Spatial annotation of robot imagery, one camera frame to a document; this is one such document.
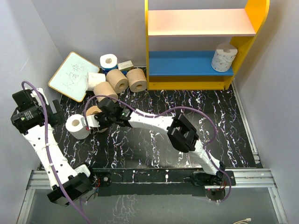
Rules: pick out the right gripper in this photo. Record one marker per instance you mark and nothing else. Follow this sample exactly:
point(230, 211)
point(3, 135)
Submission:
point(97, 117)

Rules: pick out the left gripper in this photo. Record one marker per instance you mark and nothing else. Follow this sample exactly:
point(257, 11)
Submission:
point(56, 119)

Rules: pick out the brown roll front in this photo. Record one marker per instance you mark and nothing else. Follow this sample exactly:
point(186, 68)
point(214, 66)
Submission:
point(94, 110)

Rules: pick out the brown roll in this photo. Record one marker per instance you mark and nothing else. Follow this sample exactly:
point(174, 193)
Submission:
point(117, 80)
point(104, 88)
point(137, 80)
point(94, 110)

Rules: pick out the white dotted paper roll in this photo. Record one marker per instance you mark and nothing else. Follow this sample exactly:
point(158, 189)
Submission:
point(224, 56)

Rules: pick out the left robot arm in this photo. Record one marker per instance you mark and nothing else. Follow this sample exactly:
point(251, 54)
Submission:
point(35, 120)

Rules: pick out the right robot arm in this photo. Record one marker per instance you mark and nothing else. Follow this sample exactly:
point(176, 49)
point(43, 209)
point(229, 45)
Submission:
point(180, 131)

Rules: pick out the yellow shelf unit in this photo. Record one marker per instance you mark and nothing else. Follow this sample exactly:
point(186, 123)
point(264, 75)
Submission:
point(192, 70)

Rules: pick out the white roll front left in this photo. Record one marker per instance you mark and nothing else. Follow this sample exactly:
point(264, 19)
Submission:
point(75, 126)

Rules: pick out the brown roll middle left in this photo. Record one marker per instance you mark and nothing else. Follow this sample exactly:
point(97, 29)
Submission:
point(104, 88)

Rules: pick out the brown roll back middle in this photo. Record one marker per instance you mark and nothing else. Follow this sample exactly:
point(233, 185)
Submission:
point(117, 80)

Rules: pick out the white roll lying sideways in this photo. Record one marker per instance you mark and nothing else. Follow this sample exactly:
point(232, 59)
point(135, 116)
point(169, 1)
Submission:
point(93, 79)

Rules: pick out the blue box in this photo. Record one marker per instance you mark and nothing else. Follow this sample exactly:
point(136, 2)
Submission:
point(106, 70)

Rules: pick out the brown roll back right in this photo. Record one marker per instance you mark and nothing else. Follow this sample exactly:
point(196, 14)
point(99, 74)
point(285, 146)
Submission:
point(137, 80)

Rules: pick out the small beige carton box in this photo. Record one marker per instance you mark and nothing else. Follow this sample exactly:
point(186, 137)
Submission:
point(125, 66)

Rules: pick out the white roll on blue box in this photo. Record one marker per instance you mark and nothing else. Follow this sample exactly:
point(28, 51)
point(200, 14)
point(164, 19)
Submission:
point(108, 61)

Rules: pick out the small whiteboard wooden frame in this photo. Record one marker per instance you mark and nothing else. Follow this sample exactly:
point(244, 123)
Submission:
point(71, 77)

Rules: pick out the aluminium rail frame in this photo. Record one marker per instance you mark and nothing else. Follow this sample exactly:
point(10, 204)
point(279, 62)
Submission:
point(150, 180)

